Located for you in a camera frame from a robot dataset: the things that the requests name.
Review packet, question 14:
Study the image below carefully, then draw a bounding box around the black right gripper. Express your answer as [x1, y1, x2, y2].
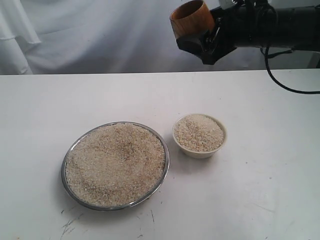
[176, 4, 250, 65]

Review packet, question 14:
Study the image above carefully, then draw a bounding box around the brown wooden cup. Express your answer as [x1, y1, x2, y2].
[169, 0, 216, 40]

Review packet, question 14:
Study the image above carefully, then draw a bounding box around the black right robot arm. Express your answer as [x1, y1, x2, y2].
[176, 0, 320, 65]

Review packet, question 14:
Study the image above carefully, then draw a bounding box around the cream bowl of rice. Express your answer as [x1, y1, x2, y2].
[172, 113, 228, 159]

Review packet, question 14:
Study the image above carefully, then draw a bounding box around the steel plate of rice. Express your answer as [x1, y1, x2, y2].
[60, 121, 170, 211]

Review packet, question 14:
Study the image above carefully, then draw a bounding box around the white backdrop curtain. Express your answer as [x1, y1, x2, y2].
[0, 0, 265, 75]

